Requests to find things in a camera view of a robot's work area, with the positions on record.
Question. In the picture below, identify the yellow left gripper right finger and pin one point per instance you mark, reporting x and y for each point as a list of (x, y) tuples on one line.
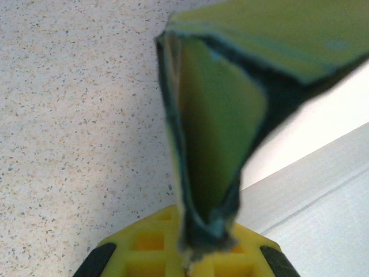
[(248, 259)]

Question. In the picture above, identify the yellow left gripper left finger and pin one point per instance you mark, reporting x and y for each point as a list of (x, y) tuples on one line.
[(144, 242)]

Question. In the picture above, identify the yellow paper box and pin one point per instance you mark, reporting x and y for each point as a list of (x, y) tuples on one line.
[(219, 144)]

